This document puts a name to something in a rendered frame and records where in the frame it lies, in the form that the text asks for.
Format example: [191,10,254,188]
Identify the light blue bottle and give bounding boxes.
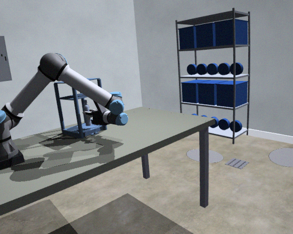
[83,100,92,126]

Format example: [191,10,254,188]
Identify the blue shelving unit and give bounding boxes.
[54,78,107,139]

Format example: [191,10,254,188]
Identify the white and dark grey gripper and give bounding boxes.
[83,109,109,125]

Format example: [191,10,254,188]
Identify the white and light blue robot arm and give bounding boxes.
[0,53,128,161]

